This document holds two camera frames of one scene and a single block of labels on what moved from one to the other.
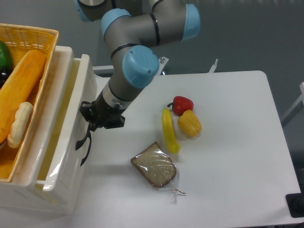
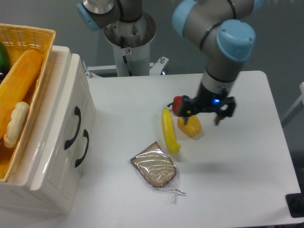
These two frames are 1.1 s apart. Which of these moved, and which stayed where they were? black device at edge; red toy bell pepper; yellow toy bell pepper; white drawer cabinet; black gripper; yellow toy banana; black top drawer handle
Moved: black top drawer handle; black gripper
Stayed: yellow toy bell pepper; yellow toy banana; black device at edge; white drawer cabinet; red toy bell pepper
